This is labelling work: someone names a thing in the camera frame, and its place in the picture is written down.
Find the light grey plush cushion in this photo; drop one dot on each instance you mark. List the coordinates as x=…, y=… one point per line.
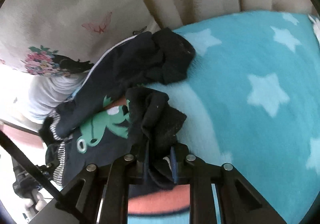
x=48, y=92

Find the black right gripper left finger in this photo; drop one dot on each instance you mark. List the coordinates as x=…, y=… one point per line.
x=97, y=195

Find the beige floral print pillow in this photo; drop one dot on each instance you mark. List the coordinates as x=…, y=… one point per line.
x=64, y=37

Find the striped navy child pants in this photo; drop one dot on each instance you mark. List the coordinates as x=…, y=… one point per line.
x=115, y=107

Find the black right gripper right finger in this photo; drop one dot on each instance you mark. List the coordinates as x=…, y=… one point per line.
x=219, y=194

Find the teal cartoon fleece blanket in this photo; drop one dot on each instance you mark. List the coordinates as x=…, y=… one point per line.
x=251, y=99

